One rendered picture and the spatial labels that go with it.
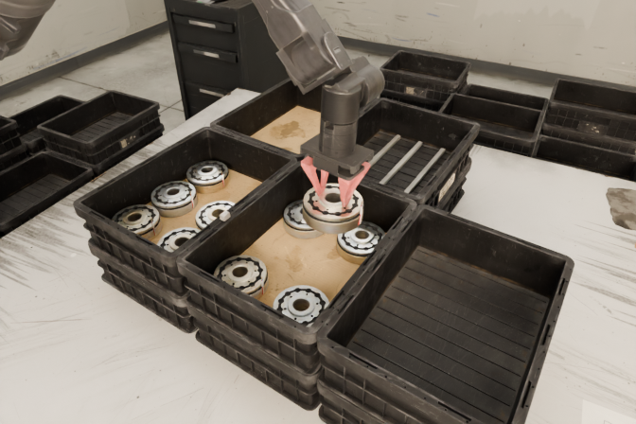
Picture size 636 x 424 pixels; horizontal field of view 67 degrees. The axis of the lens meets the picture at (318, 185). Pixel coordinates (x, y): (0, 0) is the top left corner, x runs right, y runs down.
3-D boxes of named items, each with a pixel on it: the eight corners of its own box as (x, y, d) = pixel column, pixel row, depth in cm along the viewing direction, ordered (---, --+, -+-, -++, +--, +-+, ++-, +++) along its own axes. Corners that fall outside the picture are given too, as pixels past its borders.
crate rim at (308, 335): (311, 348, 74) (311, 338, 72) (173, 270, 87) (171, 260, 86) (418, 211, 101) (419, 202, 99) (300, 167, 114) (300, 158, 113)
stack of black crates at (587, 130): (614, 175, 246) (650, 94, 219) (613, 208, 224) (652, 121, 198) (532, 155, 261) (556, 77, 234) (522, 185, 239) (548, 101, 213)
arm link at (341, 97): (315, 80, 69) (350, 89, 66) (338, 66, 74) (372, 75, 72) (312, 124, 73) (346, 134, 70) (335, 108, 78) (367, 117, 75)
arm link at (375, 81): (280, 63, 72) (321, 35, 66) (319, 44, 80) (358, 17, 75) (322, 132, 74) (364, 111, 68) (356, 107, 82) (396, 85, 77)
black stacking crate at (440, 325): (494, 493, 66) (514, 452, 59) (313, 384, 79) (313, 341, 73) (556, 304, 93) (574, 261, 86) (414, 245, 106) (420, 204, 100)
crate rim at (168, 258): (173, 270, 87) (170, 260, 86) (72, 212, 100) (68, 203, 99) (300, 167, 114) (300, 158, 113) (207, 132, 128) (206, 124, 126)
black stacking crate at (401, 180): (413, 244, 107) (419, 203, 100) (302, 199, 120) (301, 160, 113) (472, 162, 133) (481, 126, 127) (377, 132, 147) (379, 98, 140)
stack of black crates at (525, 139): (520, 195, 232) (545, 111, 206) (507, 232, 210) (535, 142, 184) (437, 173, 247) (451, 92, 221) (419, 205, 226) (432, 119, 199)
